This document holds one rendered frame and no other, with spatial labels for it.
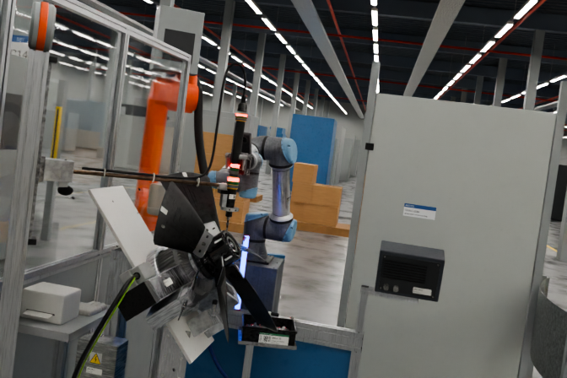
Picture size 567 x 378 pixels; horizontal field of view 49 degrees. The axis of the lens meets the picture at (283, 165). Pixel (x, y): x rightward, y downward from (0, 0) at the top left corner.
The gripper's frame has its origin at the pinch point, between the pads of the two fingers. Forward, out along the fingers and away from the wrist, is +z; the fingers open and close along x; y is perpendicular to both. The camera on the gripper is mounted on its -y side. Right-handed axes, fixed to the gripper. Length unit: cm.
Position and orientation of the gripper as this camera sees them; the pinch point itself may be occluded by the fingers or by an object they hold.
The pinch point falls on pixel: (234, 155)
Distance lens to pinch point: 229.1
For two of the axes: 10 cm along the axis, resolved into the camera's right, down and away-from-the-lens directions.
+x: -9.7, -1.4, 1.8
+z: -1.8, 0.1, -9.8
